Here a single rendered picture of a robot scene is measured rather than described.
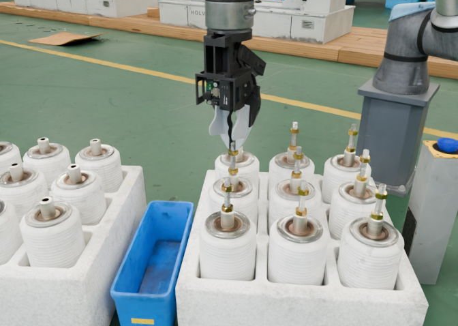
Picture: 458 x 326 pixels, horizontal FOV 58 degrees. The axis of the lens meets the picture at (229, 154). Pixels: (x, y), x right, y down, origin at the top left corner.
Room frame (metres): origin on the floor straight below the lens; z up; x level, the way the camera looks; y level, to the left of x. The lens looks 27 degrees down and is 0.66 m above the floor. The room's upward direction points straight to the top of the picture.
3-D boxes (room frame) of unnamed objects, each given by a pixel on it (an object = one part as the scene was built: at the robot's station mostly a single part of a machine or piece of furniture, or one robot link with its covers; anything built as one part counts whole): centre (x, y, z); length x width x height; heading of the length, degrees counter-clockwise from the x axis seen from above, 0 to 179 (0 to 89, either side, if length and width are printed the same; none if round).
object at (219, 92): (0.65, 0.00, 0.49); 0.09 x 0.08 x 0.12; 153
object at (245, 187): (0.67, -0.01, 0.25); 0.08 x 0.08 x 0.01
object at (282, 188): (0.66, -0.13, 0.25); 0.08 x 0.08 x 0.01
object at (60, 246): (0.58, 0.31, 0.16); 0.10 x 0.10 x 0.18
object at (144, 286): (0.68, 0.15, 0.06); 0.30 x 0.11 x 0.12; 176
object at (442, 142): (0.71, -0.42, 0.32); 0.04 x 0.04 x 0.02
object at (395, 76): (1.15, -0.49, 0.35); 0.15 x 0.15 x 0.10
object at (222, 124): (0.66, 0.02, 0.38); 0.06 x 0.03 x 0.09; 153
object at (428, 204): (0.71, -0.42, 0.16); 0.07 x 0.07 x 0.31; 85
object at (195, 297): (0.66, -0.13, 0.09); 0.39 x 0.39 x 0.18; 85
